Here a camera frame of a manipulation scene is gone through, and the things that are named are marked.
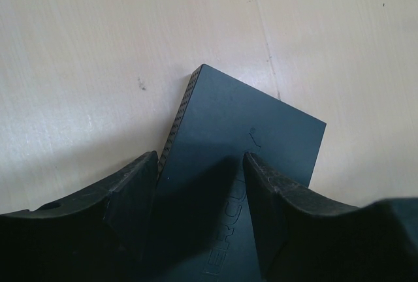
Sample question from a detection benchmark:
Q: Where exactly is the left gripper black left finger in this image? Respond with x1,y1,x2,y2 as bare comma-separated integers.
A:
1,151,158,281

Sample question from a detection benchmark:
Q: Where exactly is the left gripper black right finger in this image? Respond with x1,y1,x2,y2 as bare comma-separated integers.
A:
243,153,417,281

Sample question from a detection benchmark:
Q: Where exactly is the black network switch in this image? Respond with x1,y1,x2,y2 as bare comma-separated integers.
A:
140,65,326,281

